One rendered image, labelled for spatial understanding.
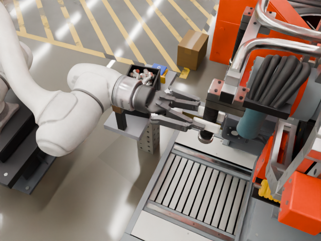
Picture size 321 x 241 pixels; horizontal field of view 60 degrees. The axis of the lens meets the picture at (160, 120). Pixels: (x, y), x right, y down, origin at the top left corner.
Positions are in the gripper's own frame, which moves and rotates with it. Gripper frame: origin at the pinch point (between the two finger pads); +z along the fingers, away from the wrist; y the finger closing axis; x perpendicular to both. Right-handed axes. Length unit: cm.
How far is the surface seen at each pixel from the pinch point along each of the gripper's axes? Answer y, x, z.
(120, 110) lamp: -10.2, -23.8, -34.6
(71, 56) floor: -85, -83, -125
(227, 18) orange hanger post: -60, -7, -10
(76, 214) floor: 17, -83, -52
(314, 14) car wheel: -126, -32, 29
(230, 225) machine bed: -6, -77, 20
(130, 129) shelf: -13, -38, -33
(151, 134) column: -30, -63, -32
